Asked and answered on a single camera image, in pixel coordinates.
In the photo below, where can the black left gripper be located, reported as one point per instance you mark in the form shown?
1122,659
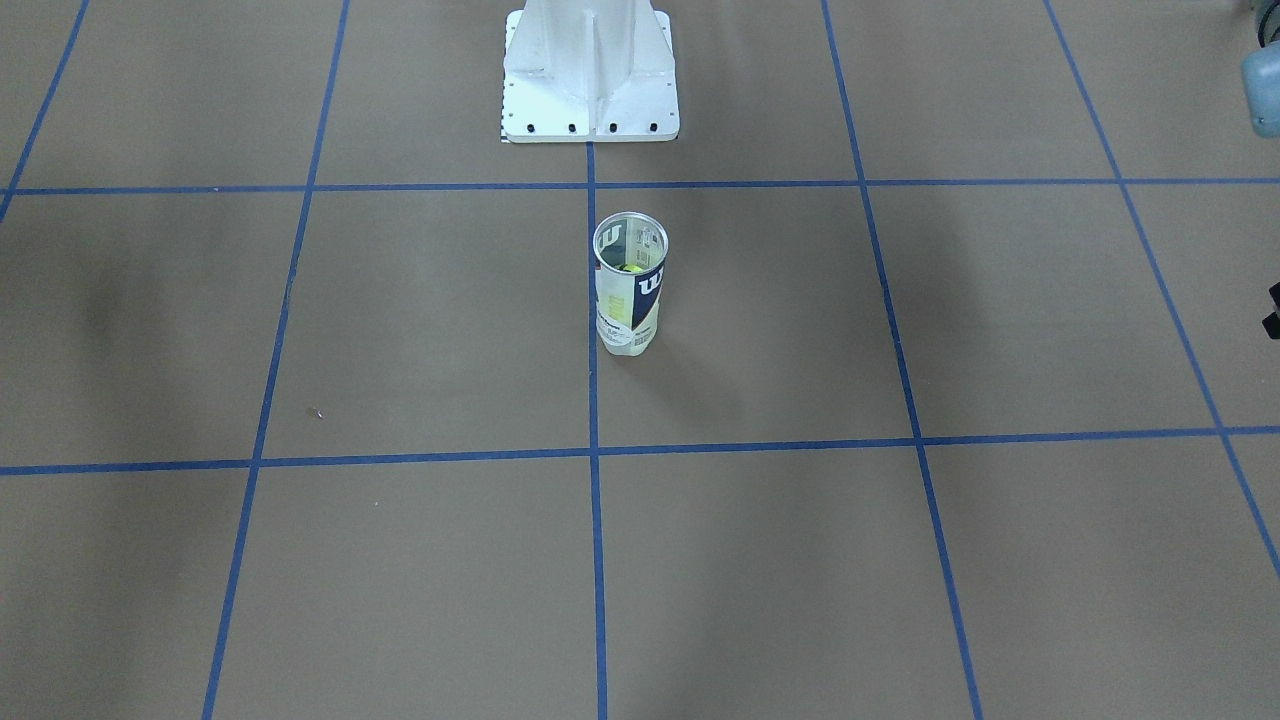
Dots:
1274,311

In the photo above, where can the white blue tennis ball can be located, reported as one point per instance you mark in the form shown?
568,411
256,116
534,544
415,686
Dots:
627,306

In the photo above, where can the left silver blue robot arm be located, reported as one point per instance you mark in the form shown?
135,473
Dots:
1260,71

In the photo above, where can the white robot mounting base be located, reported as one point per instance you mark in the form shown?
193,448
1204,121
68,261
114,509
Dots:
589,72

